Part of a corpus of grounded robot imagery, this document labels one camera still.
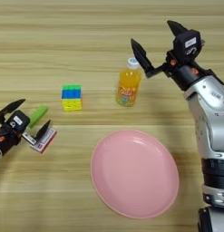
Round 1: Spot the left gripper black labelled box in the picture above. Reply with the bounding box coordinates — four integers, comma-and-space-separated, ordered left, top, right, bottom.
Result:
5, 109, 31, 134

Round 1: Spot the colourful puzzle cube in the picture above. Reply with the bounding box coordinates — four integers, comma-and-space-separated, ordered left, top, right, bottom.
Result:
61, 83, 83, 111

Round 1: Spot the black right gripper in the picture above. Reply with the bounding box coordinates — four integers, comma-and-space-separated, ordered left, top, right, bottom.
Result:
130, 20, 220, 92

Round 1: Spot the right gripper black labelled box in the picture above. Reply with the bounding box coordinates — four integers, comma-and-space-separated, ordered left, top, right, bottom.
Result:
172, 29, 206, 59

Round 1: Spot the green rectangular block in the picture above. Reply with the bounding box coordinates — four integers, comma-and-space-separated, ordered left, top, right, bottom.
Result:
27, 104, 49, 129

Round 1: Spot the pink round plate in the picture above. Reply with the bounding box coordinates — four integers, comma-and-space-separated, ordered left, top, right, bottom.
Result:
90, 129, 180, 219

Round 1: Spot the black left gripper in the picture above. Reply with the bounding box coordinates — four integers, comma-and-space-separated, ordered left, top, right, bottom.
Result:
0, 98, 53, 156

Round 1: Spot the small white red card box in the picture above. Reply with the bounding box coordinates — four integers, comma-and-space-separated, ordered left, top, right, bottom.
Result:
29, 126, 58, 154

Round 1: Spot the orange juice bottle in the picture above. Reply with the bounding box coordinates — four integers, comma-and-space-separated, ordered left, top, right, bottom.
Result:
115, 57, 142, 107

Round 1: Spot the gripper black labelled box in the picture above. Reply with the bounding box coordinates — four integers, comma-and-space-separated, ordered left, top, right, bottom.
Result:
5, 109, 31, 134
172, 29, 206, 59

